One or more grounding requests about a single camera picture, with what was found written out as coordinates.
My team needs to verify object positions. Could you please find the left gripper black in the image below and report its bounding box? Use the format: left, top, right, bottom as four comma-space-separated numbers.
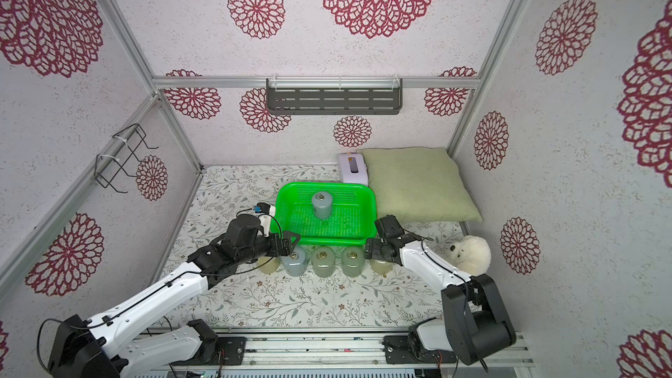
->
238, 228, 301, 266

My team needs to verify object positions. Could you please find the yellow canister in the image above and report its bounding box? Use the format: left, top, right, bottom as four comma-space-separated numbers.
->
257, 257, 281, 275
370, 260, 394, 276

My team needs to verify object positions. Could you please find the blue-grey canister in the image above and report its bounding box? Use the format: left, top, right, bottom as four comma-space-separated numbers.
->
280, 247, 308, 278

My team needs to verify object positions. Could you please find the green canister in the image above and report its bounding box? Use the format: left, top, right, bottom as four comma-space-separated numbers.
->
311, 247, 336, 278
341, 246, 366, 278

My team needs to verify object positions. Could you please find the green plastic basket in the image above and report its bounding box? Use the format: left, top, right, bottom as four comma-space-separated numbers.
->
275, 182, 377, 247

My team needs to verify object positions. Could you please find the blue canister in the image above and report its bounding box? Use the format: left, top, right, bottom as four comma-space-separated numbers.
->
311, 192, 334, 221

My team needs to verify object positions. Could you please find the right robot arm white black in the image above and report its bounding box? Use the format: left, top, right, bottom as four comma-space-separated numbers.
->
365, 215, 517, 366

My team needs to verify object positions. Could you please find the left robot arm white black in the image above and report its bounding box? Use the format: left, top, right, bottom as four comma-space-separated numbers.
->
40, 215, 300, 377

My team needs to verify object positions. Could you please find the green pillow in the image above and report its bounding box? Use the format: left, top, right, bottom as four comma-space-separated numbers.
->
362, 147, 482, 224

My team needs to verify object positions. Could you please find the lavender tissue box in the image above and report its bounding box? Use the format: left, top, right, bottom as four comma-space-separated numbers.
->
338, 153, 369, 187

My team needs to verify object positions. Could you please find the white plush bear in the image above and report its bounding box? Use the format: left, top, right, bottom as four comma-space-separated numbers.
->
448, 236, 492, 276

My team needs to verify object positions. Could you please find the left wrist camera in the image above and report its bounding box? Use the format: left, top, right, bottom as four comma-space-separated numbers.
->
254, 202, 276, 237

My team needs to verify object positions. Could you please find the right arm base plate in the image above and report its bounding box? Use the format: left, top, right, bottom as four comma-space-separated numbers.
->
383, 334, 458, 364

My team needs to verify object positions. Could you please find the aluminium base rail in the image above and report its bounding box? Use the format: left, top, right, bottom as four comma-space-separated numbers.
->
93, 329, 536, 371

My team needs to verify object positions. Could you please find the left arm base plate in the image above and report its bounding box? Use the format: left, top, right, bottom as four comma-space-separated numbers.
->
171, 336, 247, 367

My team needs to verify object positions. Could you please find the grey wall shelf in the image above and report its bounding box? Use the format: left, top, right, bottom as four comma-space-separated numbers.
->
265, 78, 404, 116

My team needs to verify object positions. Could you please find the black wire wall rack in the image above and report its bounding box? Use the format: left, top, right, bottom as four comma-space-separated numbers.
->
93, 122, 158, 194

